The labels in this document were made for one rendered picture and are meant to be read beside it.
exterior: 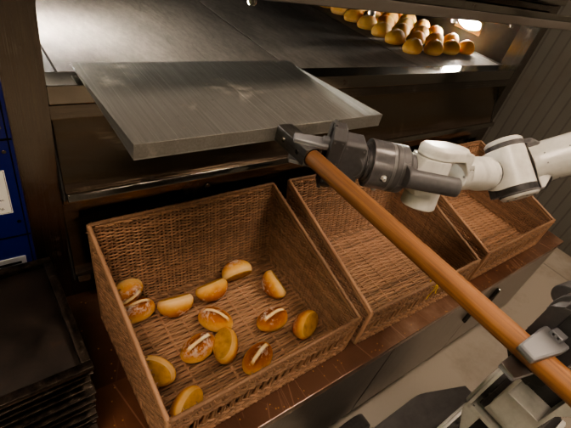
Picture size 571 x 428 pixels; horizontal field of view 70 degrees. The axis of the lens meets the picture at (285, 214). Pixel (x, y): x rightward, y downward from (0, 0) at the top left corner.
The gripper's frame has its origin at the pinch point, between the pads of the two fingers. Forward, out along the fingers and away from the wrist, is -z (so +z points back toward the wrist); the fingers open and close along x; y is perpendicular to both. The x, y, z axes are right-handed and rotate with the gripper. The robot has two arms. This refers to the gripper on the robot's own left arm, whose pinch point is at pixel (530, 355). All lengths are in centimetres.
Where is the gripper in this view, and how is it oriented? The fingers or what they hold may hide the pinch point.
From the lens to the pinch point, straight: 57.1
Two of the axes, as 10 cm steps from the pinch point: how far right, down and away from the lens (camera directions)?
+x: -2.2, 7.6, 6.1
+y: -4.5, -6.4, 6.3
